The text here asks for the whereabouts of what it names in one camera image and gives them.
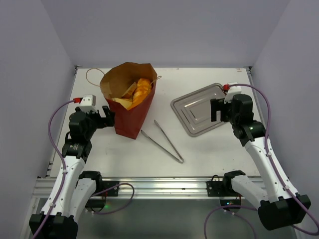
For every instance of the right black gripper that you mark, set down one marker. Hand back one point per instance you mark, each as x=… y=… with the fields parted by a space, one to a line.
x=225 y=113

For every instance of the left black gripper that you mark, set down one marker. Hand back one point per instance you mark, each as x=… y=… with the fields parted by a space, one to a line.
x=109 y=116

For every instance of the red brown paper bag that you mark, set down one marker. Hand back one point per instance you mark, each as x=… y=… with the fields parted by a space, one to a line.
x=118 y=86

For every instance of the braided fake bread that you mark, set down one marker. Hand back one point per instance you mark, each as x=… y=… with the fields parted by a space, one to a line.
x=144 y=87

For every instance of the metal tongs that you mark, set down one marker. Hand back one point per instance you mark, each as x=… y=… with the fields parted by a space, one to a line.
x=165 y=144

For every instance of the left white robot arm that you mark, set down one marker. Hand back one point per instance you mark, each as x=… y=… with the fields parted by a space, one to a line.
x=58 y=218

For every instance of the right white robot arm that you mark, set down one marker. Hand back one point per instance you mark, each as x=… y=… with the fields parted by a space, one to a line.
x=279 y=204

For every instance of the silver metal tray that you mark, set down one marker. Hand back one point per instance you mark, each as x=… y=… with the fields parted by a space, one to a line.
x=194 y=110

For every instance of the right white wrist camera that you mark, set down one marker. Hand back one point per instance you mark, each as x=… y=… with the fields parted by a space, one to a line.
x=230 y=90

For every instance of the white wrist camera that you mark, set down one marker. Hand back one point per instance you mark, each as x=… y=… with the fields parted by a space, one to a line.
x=230 y=90
x=86 y=103

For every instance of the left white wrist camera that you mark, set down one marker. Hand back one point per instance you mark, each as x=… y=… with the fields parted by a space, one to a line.
x=86 y=103

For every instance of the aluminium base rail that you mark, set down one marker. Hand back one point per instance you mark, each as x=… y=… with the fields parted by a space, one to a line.
x=148 y=188

